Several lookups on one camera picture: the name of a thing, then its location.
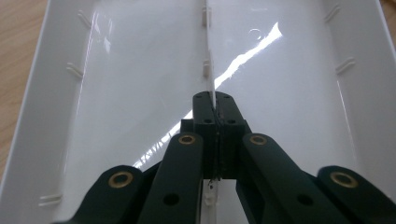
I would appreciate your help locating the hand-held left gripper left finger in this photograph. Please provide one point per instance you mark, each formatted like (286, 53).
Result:
(204, 130)

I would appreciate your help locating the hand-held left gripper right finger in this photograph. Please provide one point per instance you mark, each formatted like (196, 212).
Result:
(232, 130)

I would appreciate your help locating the white plastic divider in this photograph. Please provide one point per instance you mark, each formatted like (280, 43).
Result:
(209, 56)

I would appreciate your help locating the white plastic storage box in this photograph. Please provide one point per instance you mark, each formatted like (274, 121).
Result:
(124, 102)

